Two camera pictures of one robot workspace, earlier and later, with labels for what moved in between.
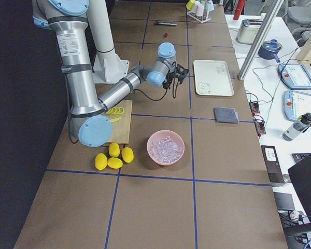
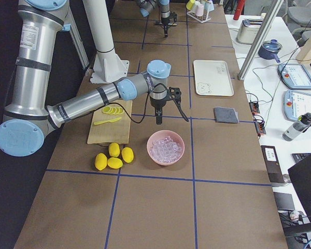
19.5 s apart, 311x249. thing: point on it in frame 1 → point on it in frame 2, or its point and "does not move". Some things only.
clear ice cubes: [165, 150] does not move
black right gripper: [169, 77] → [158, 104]
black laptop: [306, 176] does not move
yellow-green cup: [189, 4] does not move
